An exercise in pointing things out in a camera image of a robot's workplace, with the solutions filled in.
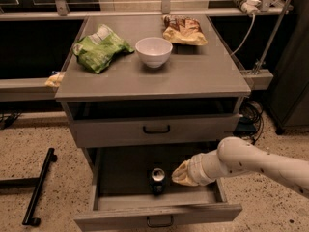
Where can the grey drawer cabinet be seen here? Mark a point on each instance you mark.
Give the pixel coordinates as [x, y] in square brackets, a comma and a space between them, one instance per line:
[195, 81]

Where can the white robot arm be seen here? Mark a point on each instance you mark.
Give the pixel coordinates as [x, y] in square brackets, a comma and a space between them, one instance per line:
[235, 156]

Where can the closed upper grey drawer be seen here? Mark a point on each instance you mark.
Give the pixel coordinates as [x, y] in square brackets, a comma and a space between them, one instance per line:
[154, 130]

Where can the black metal floor stand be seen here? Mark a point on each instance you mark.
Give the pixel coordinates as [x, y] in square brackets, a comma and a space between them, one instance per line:
[34, 182]

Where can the dark grey side cabinet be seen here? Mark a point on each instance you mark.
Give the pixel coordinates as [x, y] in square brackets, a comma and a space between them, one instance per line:
[288, 94]

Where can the white power strip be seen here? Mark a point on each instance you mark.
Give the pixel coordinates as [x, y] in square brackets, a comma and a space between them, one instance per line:
[249, 7]

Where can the white bowl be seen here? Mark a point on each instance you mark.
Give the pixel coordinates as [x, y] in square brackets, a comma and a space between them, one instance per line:
[153, 51]

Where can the small yellow snack bag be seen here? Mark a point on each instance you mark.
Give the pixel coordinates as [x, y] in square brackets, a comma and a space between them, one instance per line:
[55, 80]

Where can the open grey middle drawer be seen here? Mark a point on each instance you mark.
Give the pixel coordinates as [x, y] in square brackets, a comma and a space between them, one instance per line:
[121, 196]

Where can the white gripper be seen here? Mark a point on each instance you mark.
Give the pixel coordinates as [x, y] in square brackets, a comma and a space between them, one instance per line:
[197, 172]

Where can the brown yellow chip bag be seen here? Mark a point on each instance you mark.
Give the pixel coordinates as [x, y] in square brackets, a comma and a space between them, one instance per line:
[180, 29]

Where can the green chip bag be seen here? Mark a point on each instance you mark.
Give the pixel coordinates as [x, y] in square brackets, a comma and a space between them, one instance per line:
[95, 52]

